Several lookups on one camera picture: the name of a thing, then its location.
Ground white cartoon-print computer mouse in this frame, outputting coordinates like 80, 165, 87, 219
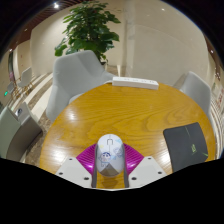
96, 133, 126, 178

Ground large green potted plant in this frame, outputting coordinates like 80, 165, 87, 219
54, 1, 122, 65

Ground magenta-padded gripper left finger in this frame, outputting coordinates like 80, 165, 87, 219
54, 143, 99, 189

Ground grey armchair with dark side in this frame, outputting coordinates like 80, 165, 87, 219
0, 103, 44, 163

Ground black mouse pad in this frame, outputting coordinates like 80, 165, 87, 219
162, 121, 210, 174

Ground white power strip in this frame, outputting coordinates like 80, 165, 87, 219
111, 76, 160, 90

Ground small light grey chair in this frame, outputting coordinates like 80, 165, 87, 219
16, 66, 34, 93

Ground grey upholstered chair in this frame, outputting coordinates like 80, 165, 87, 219
45, 50, 114, 123
179, 70, 212, 124

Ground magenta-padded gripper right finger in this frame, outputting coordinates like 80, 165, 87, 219
122, 143, 168, 189

